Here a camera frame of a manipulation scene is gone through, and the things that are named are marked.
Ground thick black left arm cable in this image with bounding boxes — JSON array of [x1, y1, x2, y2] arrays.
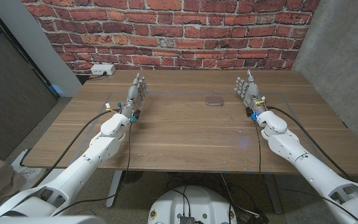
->
[[40, 108, 122, 187]]

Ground black round floor object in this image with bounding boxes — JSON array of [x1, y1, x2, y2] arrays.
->
[[122, 170, 144, 184]]

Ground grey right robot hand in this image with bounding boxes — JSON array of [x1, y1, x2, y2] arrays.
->
[[234, 68, 267, 116]]

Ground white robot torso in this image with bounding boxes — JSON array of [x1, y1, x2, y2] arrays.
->
[[147, 185, 238, 224]]

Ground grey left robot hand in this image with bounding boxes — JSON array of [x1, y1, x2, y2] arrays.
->
[[121, 72, 150, 118]]

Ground grey table leg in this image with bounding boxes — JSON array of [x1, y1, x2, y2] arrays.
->
[[263, 174, 283, 215]]

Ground red brick printed backdrop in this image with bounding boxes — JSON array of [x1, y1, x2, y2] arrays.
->
[[20, 0, 321, 75]]

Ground blue floor object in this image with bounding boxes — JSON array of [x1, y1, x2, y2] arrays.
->
[[50, 83, 65, 96]]

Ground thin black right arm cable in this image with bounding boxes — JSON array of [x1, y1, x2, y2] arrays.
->
[[253, 119, 358, 222]]

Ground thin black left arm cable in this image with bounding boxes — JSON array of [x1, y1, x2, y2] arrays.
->
[[51, 119, 134, 217]]

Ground white floor plate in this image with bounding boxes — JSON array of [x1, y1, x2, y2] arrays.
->
[[11, 148, 65, 187]]

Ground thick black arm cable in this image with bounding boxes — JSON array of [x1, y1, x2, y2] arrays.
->
[[265, 105, 352, 181], [40, 108, 122, 187]]

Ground small grey torso device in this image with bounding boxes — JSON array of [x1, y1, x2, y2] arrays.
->
[[178, 214, 197, 224]]

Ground small hinged metal tin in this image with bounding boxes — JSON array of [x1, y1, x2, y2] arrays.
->
[[205, 96, 224, 107]]

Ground black outlet power cord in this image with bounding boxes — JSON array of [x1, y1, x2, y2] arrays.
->
[[87, 72, 108, 81]]

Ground white table leg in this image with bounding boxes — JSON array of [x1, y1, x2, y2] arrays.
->
[[106, 170, 124, 208]]

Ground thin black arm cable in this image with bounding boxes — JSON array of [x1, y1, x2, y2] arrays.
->
[[253, 119, 358, 222], [51, 119, 134, 217]]

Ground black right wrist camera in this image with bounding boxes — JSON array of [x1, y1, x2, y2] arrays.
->
[[246, 107, 259, 122]]

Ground black floor cable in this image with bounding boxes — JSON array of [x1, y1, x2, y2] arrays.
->
[[219, 172, 251, 217]]

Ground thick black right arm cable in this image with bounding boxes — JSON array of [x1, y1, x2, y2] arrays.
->
[[265, 105, 352, 181]]

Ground white power outlet box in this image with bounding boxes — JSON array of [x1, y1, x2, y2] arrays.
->
[[90, 63, 116, 76]]

